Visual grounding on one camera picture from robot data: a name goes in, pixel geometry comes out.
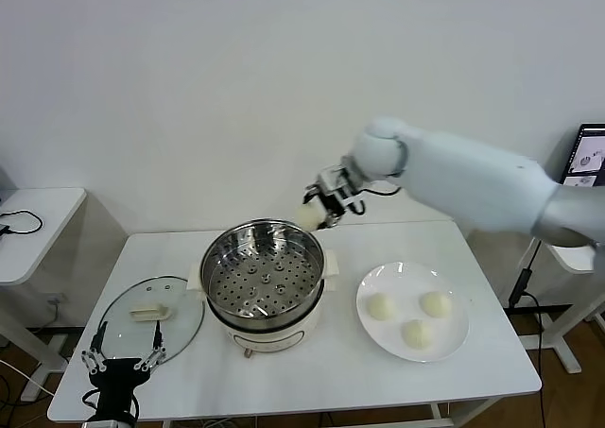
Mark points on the grey open laptop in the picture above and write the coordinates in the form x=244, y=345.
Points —
x=588, y=154

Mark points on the white steamed baozi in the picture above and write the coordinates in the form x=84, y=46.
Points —
x=308, y=215
x=381, y=306
x=416, y=335
x=436, y=303

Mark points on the round white plate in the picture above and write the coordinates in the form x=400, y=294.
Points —
x=378, y=338

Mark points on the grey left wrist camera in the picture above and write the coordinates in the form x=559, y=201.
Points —
x=108, y=424

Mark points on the white side table with laptop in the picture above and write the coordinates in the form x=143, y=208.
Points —
x=574, y=261

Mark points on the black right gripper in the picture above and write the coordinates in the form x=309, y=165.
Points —
x=349, y=197

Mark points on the stainless steel steamer basket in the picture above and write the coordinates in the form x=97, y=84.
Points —
x=264, y=277

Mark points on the white wall power socket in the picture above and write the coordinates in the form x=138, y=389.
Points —
x=57, y=299

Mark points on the round glass pot lid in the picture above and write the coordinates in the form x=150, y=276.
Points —
x=151, y=313

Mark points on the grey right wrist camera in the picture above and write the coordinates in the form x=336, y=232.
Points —
x=330, y=180

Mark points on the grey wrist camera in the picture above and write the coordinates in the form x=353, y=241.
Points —
x=108, y=424
x=330, y=180

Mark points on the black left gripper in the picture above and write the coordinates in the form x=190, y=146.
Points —
x=118, y=381

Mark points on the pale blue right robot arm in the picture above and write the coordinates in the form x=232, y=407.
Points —
x=472, y=182

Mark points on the cream electric cooker pot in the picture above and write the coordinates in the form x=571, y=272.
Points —
x=264, y=340

